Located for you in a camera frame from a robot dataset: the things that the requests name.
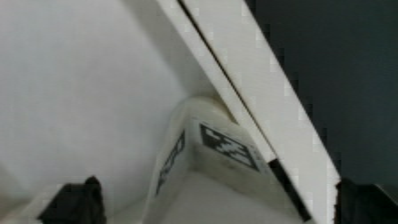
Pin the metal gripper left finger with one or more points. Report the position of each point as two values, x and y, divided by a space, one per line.
76 207

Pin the white right wall rail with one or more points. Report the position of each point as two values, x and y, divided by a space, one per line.
232 36

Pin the white leg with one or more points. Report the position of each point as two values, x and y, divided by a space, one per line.
213 185

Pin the white square tabletop part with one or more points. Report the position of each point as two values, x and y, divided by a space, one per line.
96 74

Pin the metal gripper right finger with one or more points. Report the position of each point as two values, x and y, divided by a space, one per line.
364 205

